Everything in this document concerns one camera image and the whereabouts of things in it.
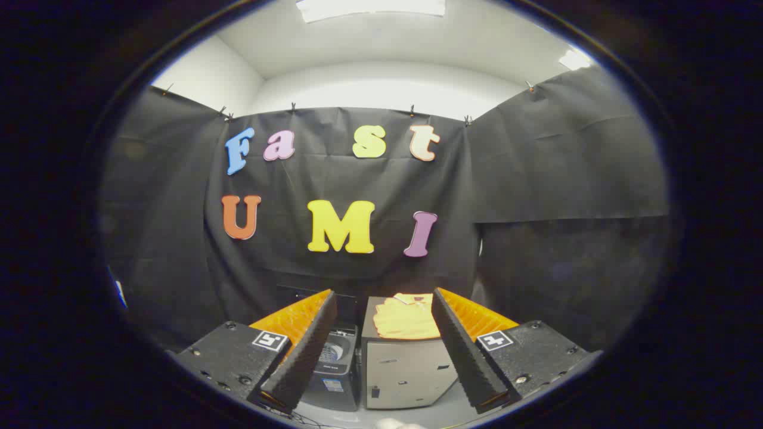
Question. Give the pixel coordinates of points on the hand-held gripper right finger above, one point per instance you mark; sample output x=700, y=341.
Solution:
x=462, y=351

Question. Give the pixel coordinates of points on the large ceiling light panel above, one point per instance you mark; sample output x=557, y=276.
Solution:
x=369, y=8

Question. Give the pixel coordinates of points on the small grey washing machine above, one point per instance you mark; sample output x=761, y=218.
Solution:
x=334, y=387

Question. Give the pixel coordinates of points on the yellow polo shirt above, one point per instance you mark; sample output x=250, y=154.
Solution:
x=405, y=322

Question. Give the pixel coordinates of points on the row of small cloth clips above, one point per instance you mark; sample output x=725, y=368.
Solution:
x=292, y=108

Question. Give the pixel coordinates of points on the grey cabinet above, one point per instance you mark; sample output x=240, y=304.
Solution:
x=405, y=372

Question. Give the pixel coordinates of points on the black backdrop cloth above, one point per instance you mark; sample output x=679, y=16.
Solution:
x=334, y=179

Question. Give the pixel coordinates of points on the small ceiling light panel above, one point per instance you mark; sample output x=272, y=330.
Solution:
x=574, y=59

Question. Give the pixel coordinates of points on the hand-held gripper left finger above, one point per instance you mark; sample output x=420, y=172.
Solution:
x=304, y=357

